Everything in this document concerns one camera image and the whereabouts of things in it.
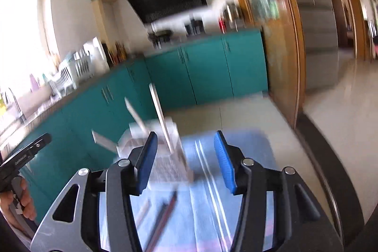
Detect white plastic utensil holder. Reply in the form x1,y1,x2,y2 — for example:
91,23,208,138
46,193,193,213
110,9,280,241
116,119,194,190

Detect stainless steel pot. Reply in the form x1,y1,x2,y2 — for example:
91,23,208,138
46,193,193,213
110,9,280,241
221,2,245,31

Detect group of sauce bottles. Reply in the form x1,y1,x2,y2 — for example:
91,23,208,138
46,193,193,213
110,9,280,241
102,41,129,65

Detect window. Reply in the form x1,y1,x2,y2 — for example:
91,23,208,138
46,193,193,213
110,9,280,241
0,0,56,93

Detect black cooking pot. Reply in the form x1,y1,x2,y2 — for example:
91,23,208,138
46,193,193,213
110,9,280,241
185,19,206,35

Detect pale chopstick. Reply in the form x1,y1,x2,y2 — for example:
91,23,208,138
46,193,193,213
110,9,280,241
134,200,152,224

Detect black wok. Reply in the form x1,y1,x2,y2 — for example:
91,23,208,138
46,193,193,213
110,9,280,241
148,29,173,49

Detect white cutting board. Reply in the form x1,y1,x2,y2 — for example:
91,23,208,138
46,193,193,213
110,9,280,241
84,36,110,72

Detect black chopstick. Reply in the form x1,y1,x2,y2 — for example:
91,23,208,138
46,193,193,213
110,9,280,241
146,202,167,252

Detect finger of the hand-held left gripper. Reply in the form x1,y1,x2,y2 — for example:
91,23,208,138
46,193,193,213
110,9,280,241
27,133,52,154

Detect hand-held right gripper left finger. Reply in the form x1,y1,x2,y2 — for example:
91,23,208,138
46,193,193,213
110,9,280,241
31,132,158,252

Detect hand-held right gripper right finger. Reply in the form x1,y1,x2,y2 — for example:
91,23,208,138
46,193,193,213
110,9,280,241
214,130,343,252

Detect brown chopstick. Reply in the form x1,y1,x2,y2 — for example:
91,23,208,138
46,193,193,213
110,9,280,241
154,191,178,241

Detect metal faucet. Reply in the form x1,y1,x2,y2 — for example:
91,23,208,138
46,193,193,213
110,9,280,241
4,88,22,120

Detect pink-white chopstick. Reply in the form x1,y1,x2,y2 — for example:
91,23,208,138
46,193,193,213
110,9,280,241
149,83,173,154

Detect silver refrigerator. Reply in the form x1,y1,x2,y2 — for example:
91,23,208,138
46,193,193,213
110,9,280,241
275,0,340,90

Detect teal base cabinets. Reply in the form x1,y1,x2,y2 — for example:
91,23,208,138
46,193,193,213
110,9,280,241
0,29,269,229

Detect white dish rack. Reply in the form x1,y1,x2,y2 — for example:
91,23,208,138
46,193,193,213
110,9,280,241
47,50,95,99

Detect blue striped cloth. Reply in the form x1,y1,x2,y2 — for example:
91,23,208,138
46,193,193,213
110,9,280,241
97,129,284,252

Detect wooden-framed glass sliding door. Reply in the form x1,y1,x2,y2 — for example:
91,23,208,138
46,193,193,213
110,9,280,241
226,0,306,128

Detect person's left hand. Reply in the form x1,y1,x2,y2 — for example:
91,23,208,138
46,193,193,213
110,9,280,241
0,178,37,221

